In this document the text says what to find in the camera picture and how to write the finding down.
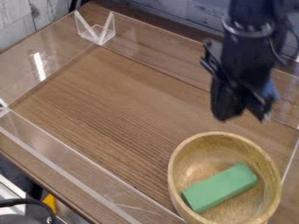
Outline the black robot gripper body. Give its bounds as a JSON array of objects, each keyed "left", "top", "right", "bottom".
[{"left": 200, "top": 21, "right": 285, "bottom": 103}]

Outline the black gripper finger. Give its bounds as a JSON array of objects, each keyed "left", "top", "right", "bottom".
[
  {"left": 209, "top": 73, "right": 245, "bottom": 122},
  {"left": 247, "top": 87, "right": 280, "bottom": 123}
]

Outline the green rectangular block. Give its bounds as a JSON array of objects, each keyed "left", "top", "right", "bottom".
[{"left": 181, "top": 163, "right": 257, "bottom": 214}]

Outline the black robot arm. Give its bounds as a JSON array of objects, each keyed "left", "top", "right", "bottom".
[{"left": 200, "top": 0, "right": 299, "bottom": 122}]

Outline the brown wooden bowl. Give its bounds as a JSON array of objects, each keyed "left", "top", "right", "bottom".
[{"left": 167, "top": 131, "right": 281, "bottom": 224}]

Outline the yellow object under table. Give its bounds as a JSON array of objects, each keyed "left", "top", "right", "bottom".
[{"left": 41, "top": 193, "right": 57, "bottom": 213}]

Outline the clear acrylic corner bracket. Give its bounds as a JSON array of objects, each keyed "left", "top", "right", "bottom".
[{"left": 73, "top": 11, "right": 116, "bottom": 46}]

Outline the black cable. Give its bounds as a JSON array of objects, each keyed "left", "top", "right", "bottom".
[{"left": 0, "top": 197, "right": 56, "bottom": 220}]

